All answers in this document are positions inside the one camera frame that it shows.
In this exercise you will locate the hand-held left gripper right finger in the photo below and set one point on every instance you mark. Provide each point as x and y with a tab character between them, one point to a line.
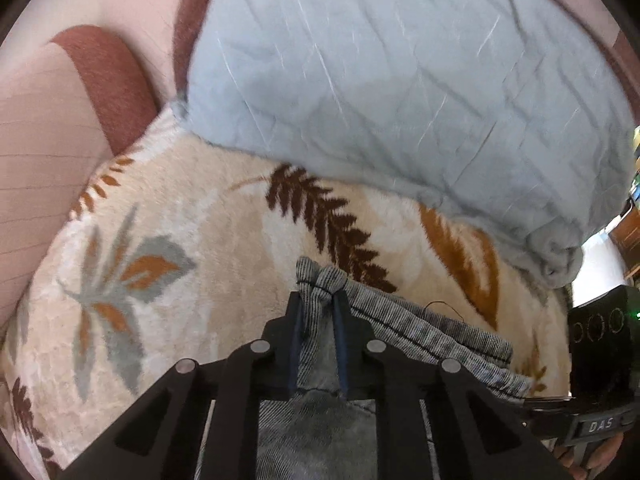
342	345

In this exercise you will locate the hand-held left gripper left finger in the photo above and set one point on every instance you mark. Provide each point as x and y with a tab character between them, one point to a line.
298	340

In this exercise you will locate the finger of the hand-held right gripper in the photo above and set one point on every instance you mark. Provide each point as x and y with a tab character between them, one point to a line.
547	410

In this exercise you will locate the grey denim pants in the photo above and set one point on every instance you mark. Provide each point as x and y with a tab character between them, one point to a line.
320	430

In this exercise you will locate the person's right hand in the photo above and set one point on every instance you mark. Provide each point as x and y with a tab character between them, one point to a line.
600	460

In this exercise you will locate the wooden cabinet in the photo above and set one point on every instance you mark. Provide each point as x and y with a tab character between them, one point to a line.
631	240

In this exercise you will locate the leaf print beige blanket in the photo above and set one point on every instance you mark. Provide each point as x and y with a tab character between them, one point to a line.
200	240

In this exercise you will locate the light blue quilted pillow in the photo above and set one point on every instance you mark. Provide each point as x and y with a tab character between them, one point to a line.
400	85

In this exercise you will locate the pink bolster cushion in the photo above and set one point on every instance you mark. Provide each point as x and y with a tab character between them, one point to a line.
40	135

